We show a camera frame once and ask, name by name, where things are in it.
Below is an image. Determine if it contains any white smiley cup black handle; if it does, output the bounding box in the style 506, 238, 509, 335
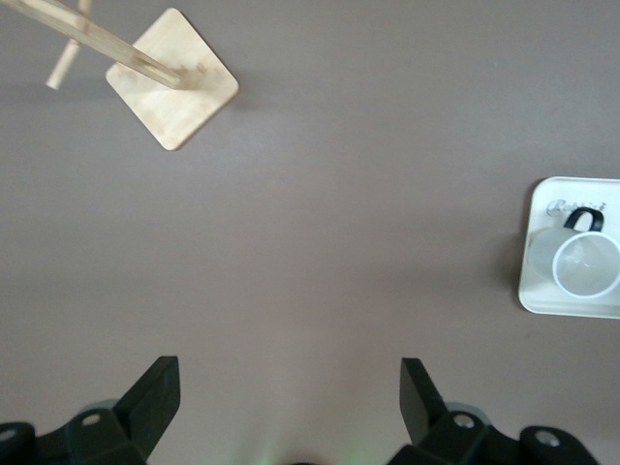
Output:
527, 206, 620, 299

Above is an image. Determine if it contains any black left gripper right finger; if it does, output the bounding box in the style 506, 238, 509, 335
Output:
387, 357, 600, 465

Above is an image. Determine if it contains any cream tray with bear print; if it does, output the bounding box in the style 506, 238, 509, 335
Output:
516, 175, 620, 321

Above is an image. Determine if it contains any brown table cover sheet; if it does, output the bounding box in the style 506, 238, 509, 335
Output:
0, 0, 620, 465

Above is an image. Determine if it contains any wooden mug stand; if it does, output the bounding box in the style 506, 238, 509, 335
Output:
0, 0, 240, 152

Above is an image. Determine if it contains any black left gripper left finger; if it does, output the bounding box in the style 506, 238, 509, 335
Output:
0, 356, 182, 465

